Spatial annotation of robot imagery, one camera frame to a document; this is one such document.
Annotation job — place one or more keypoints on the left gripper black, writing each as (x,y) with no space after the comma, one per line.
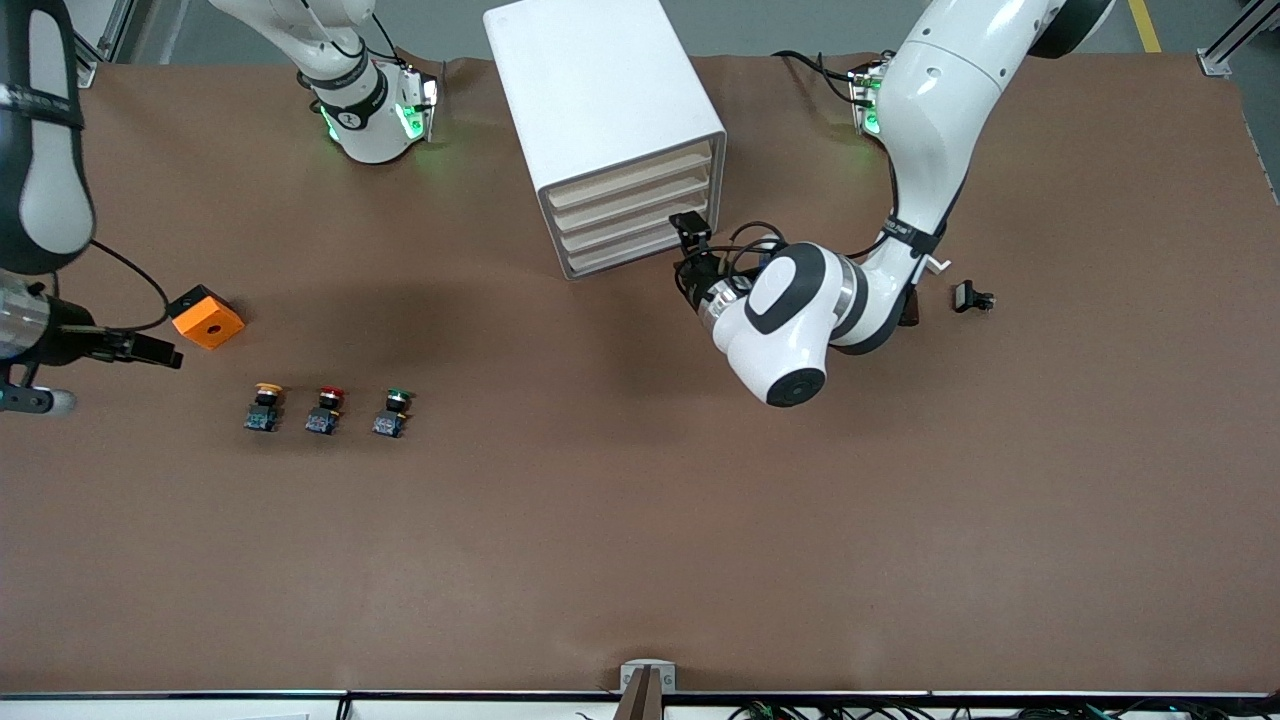
(697,277)

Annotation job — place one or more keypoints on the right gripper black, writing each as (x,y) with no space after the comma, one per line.
(72,339)

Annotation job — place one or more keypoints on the yellow push button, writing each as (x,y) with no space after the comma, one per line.
(263,405)

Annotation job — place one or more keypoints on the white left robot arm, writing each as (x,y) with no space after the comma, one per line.
(930,100)

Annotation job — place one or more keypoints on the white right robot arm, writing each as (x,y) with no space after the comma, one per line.
(365,130)

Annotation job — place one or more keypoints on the orange button box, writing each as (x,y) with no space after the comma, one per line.
(208,322)

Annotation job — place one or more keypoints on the red push button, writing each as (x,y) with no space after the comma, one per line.
(324,410)

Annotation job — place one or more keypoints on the green push button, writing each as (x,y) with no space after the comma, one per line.
(391,412)

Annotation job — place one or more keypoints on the white curved plastic piece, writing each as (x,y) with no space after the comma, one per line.
(938,264)

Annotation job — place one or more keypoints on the small black component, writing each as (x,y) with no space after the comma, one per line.
(966,296)

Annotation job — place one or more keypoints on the right base box green light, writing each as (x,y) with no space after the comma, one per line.
(418,105)

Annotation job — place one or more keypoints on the aluminium frame profile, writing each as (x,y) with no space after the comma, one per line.
(88,74)
(1215,62)

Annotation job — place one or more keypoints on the black white table rail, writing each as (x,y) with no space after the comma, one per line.
(200,705)

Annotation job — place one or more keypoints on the grey metal bracket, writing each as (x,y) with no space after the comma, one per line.
(630,675)

